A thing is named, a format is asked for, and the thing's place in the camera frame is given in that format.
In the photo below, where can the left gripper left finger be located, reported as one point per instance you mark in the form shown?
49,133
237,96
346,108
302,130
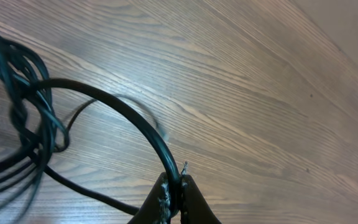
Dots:
156,208

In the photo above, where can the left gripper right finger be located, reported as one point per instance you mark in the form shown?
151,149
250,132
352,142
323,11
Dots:
194,208

